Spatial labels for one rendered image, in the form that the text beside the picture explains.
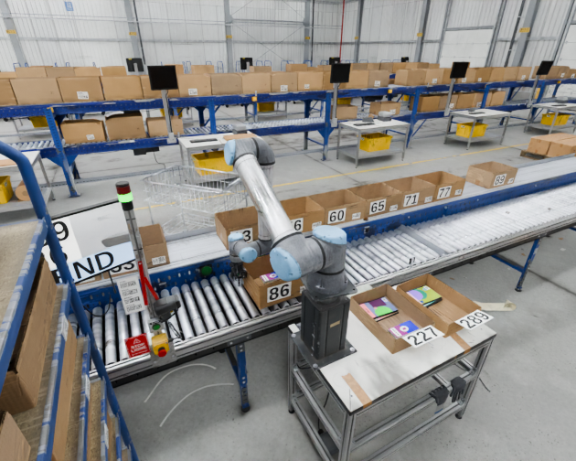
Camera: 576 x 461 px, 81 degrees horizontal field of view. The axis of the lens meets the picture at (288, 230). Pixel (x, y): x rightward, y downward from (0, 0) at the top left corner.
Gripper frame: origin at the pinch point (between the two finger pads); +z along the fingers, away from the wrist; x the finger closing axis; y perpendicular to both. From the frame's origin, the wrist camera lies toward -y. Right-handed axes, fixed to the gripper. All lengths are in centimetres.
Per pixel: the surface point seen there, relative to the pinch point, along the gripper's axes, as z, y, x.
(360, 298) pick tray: 0, 46, 61
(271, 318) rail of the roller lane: 7.2, 30.7, 9.0
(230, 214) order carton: -22, -58, 15
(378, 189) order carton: -18, -58, 157
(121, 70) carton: -86, -872, -11
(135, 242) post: -59, 30, -52
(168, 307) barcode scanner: -27, 37, -45
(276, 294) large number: -2.6, 22.5, 16.4
